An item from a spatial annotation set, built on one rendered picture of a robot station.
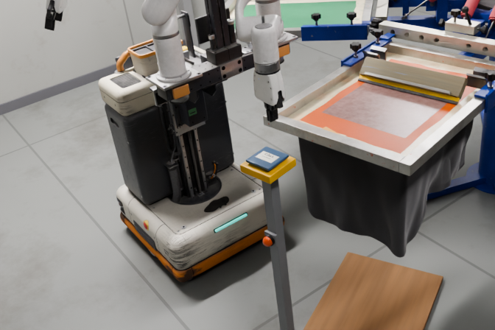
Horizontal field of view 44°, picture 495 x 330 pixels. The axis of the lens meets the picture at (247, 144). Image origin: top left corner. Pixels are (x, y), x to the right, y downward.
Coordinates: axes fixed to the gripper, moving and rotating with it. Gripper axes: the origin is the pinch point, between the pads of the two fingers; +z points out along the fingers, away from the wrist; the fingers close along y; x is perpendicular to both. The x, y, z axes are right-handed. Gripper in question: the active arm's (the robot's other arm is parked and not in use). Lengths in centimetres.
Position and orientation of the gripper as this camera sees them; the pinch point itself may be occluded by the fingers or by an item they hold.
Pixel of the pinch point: (272, 114)
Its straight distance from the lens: 187.6
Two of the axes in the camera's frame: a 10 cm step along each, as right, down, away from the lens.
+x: 8.1, -3.8, 4.5
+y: 5.8, 3.6, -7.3
